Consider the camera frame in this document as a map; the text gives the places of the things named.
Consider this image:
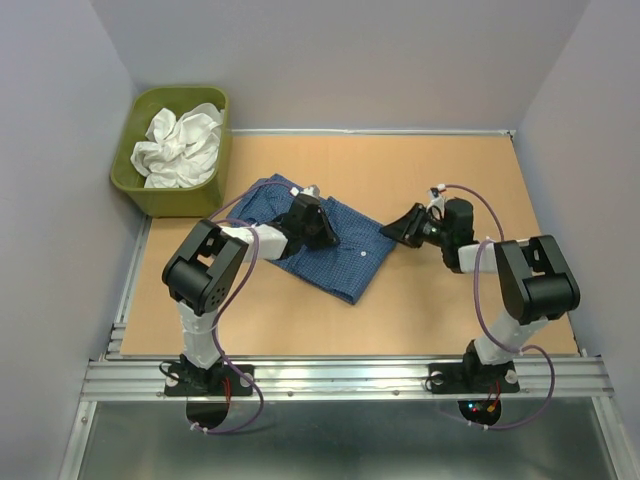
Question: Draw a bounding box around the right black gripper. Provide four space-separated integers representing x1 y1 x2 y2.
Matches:
377 202 450 249

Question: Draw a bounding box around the blue checkered long sleeve shirt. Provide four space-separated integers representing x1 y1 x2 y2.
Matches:
228 174 395 305

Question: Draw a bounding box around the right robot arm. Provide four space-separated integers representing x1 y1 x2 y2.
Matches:
380 196 580 394

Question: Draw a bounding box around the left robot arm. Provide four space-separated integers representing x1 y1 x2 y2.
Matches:
160 186 339 399

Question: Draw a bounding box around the green plastic bin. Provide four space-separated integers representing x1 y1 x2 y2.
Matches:
110 85 233 218

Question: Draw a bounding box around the white crumpled shirt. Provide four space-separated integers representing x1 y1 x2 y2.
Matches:
130 103 225 189

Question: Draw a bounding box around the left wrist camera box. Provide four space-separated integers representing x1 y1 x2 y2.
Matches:
290 185 320 198

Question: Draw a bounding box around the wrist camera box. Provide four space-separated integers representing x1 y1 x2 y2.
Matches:
426 184 446 218
290 185 320 198

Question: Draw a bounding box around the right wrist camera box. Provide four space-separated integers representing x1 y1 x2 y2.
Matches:
426 184 446 218

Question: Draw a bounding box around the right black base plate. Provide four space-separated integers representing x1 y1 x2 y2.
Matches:
425 362 520 397

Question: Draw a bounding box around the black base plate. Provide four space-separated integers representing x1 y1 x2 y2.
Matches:
158 361 253 397
425 362 520 397

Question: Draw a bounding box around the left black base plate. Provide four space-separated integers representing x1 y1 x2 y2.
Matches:
158 361 253 397

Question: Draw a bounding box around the aluminium mounting rail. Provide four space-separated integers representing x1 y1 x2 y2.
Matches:
58 219 626 480

